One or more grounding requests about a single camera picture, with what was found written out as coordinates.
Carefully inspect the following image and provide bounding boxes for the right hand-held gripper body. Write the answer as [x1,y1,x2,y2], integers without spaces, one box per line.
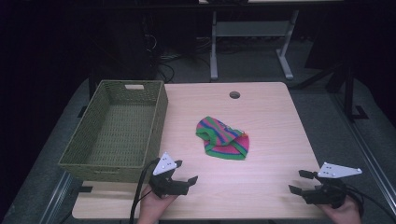
[301,161,363,209]

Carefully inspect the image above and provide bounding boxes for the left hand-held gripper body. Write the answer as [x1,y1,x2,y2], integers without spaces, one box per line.
[148,151,191,199]

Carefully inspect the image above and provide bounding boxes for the striped knit sock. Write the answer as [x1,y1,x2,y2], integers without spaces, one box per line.
[195,116,250,161]

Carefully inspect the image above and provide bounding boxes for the green woven basket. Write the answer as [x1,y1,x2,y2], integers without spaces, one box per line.
[58,79,169,184]

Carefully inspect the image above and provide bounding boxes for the person's right hand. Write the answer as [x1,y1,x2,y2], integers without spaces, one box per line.
[317,195,363,224]

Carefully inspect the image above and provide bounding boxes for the person's left hand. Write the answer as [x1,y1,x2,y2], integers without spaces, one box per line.
[136,185,178,224]

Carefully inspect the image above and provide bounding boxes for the black metal stand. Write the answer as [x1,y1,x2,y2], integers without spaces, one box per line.
[340,60,370,121]

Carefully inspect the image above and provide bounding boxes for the black computer tower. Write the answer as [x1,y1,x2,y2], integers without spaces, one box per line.
[92,8,158,81]

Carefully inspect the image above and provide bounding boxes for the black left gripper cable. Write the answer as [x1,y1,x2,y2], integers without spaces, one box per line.
[129,158,162,224]

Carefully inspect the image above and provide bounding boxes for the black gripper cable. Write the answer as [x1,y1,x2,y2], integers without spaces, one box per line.
[129,158,162,224]
[345,184,396,222]

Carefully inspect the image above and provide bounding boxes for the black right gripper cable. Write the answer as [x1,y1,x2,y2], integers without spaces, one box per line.
[345,184,396,222]

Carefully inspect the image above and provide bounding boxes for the aluminium frame rail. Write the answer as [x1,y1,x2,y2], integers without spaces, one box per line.
[331,91,396,216]
[38,171,75,224]

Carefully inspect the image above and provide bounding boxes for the black floor cables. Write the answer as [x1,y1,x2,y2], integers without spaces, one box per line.
[155,52,183,84]

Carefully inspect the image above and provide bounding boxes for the grey metal table frame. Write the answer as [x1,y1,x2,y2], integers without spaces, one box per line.
[209,8,301,81]

